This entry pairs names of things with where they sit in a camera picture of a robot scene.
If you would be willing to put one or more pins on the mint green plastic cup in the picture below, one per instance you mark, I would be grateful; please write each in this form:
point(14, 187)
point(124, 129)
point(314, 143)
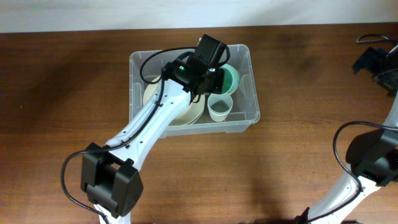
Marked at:
point(220, 104)

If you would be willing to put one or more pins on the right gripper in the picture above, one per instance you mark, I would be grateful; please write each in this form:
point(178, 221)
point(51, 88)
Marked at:
point(369, 60)

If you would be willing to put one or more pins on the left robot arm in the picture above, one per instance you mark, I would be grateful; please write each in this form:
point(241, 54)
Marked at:
point(110, 173)

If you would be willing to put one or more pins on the grey plastic cup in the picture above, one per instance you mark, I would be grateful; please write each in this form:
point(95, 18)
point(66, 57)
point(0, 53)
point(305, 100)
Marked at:
point(220, 115)

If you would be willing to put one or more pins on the mint green plastic bowl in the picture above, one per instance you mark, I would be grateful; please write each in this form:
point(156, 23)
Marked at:
point(231, 79)

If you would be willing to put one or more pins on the beige plate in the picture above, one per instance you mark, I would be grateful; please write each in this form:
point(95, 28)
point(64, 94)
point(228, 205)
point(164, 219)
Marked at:
point(188, 116)

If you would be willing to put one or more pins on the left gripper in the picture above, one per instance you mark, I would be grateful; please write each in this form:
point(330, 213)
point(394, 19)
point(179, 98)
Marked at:
point(217, 87)

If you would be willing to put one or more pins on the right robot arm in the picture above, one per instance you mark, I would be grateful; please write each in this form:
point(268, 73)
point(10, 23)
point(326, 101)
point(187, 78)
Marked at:
point(371, 158)

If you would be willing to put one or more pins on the clear plastic storage container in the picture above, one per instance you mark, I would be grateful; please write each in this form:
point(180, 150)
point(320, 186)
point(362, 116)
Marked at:
point(245, 110)

